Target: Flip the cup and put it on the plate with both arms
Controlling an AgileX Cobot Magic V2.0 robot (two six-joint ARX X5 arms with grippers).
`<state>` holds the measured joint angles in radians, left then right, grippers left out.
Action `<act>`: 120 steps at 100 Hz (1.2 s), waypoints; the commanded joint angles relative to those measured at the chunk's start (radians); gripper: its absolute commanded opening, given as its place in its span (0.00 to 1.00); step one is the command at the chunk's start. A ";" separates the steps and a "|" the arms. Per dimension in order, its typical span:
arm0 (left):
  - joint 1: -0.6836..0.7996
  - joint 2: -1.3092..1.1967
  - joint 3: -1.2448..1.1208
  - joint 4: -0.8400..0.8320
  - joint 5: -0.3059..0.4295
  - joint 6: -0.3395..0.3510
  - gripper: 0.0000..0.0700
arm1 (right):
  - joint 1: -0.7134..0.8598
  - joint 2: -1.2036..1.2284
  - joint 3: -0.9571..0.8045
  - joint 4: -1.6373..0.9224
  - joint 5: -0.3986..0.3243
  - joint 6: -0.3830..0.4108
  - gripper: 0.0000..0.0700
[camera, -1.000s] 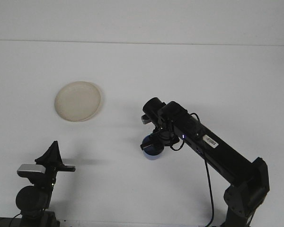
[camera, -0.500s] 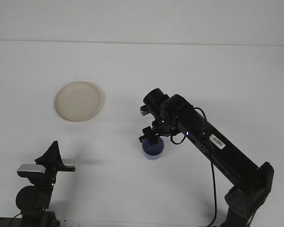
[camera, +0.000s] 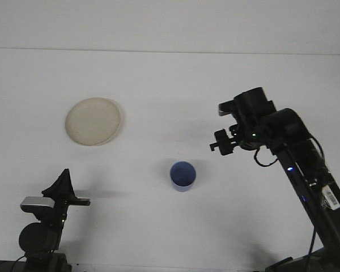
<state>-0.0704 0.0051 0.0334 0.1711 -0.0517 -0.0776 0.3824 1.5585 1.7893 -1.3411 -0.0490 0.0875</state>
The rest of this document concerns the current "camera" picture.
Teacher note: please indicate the pale blue cup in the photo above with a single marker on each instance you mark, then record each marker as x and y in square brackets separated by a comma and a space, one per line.
[182, 175]

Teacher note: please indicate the pale round plate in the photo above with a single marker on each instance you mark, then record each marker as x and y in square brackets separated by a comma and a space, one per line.
[93, 122]

